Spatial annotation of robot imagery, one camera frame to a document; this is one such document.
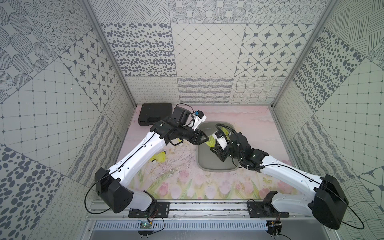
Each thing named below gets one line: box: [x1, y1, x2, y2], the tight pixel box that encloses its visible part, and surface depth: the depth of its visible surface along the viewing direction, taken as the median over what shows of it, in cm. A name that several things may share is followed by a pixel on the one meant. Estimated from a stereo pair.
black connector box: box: [266, 219, 282, 236], surface depth 75 cm
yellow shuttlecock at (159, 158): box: [150, 150, 166, 164], surface depth 93 cm
